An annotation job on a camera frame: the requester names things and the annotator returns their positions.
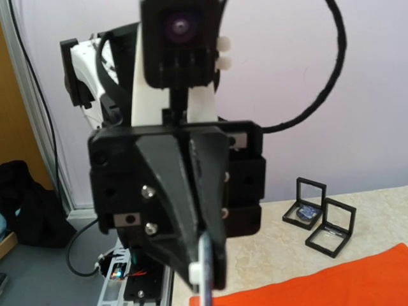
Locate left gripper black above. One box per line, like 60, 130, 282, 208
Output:
88, 121, 266, 290

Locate blue starry round brooch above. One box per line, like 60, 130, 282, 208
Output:
189, 232, 214, 306

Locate red t-shirt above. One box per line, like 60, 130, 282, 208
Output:
189, 242, 408, 306

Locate black display box left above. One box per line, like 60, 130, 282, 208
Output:
282, 177, 327, 231

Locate black display box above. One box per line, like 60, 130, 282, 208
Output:
305, 198, 357, 258
282, 177, 327, 231

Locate black display box right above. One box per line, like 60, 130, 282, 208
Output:
305, 198, 357, 258

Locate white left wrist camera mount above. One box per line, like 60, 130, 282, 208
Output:
131, 24, 218, 127

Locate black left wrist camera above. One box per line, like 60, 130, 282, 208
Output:
140, 0, 226, 89

